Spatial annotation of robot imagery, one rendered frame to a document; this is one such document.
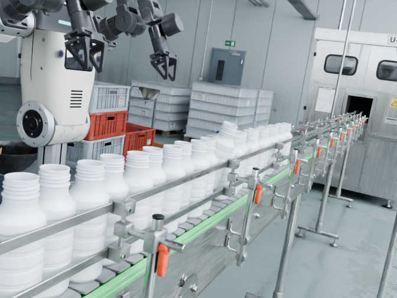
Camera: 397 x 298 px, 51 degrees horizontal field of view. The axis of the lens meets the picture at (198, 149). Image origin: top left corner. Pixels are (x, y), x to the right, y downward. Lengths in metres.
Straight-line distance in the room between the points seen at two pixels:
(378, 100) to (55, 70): 4.65
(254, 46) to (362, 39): 6.39
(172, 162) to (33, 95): 0.83
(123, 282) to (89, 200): 0.15
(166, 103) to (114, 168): 7.65
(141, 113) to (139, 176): 7.93
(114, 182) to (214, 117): 7.14
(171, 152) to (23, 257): 0.36
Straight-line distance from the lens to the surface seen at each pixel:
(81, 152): 3.44
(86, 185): 0.57
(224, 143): 0.96
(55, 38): 1.44
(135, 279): 0.68
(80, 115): 1.54
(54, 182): 0.53
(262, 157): 1.32
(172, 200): 0.78
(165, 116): 8.29
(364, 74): 5.63
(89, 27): 1.18
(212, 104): 7.74
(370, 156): 5.66
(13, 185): 0.49
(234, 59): 11.84
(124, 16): 1.63
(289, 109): 11.39
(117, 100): 3.69
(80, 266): 0.57
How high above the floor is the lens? 1.30
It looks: 10 degrees down
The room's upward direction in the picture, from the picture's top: 8 degrees clockwise
